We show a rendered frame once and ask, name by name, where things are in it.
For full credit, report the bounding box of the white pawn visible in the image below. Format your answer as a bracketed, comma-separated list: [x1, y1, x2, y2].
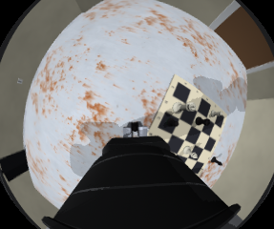
[211, 110, 222, 117]

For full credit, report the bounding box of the chessboard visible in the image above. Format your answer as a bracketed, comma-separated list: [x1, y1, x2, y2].
[147, 74, 227, 177]

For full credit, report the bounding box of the white chess king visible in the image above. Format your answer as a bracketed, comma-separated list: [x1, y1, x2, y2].
[173, 102, 197, 114]

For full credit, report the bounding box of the white bishop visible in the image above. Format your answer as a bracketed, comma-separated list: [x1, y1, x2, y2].
[183, 146, 198, 158]

